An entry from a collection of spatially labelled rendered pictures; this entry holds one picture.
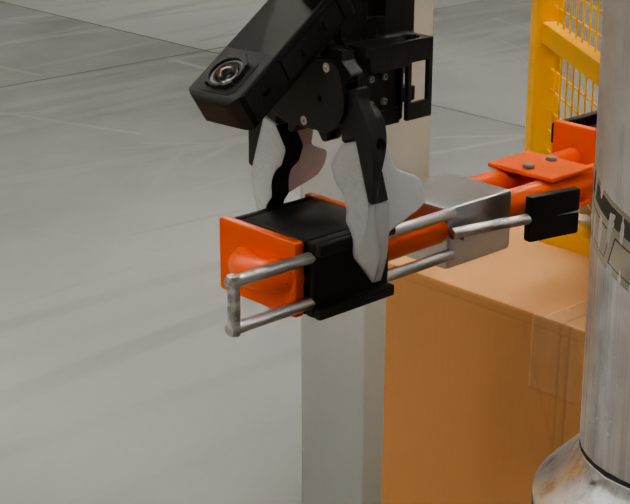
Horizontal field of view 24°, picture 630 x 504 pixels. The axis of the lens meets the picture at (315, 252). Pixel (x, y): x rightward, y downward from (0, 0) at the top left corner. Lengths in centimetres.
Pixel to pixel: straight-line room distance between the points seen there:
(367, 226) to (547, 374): 36
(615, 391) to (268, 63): 44
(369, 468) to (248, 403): 95
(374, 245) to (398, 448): 50
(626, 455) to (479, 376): 80
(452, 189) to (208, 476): 222
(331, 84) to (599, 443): 45
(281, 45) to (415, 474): 60
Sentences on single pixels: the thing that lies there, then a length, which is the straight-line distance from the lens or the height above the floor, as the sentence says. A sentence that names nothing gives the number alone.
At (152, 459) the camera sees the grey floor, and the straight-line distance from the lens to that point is 329.
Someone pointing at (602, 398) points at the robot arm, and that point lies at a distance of 48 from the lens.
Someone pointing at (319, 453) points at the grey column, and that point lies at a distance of 268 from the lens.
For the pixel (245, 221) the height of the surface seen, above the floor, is 123.
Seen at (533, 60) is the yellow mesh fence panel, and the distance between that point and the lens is 283.
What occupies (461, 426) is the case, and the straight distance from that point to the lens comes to 131.
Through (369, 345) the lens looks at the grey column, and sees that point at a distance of 252.
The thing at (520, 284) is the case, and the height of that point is 107.
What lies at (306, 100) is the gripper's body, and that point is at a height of 131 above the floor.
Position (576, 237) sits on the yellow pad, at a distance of 136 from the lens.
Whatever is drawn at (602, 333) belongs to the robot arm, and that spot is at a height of 134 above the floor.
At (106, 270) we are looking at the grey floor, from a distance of 442.
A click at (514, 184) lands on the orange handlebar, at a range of 112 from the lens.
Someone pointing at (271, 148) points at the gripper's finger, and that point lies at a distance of 95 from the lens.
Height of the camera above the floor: 152
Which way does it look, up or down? 20 degrees down
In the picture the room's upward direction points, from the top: straight up
